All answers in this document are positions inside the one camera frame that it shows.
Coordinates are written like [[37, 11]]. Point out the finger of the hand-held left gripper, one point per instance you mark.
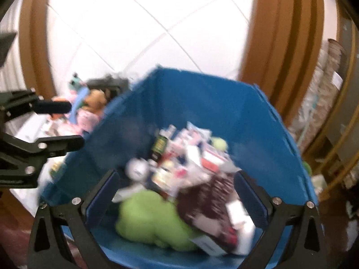
[[64, 142], [53, 107]]

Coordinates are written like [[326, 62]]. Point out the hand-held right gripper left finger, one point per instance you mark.
[[103, 199]]

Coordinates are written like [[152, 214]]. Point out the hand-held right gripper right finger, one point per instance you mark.
[[249, 199]]

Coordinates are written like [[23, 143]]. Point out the dark red packet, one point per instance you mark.
[[207, 204]]

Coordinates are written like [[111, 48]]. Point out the blue storage bin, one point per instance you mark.
[[196, 101]]

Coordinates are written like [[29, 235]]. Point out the white curtain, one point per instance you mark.
[[11, 61]]

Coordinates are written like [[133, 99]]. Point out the blue felt piece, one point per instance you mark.
[[78, 102]]

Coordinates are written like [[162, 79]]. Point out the round pink plush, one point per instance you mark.
[[87, 119]]

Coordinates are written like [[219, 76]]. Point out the teal plush toy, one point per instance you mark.
[[75, 82]]

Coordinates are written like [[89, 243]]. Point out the brown plush toy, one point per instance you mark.
[[95, 99]]

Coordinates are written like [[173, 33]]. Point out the white ball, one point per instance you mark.
[[137, 169]]

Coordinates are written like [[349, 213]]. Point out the large green plush toy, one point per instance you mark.
[[151, 221]]

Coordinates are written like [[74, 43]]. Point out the small green plush toy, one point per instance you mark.
[[219, 145]]

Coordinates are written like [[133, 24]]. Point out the pile of medicine boxes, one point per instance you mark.
[[193, 151]]

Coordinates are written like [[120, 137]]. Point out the dark green bottle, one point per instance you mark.
[[160, 145]]

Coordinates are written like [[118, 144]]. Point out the plastic wrapped bundle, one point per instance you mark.
[[319, 95]]

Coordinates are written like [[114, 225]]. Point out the wooden door frame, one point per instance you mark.
[[33, 33], [280, 47]]

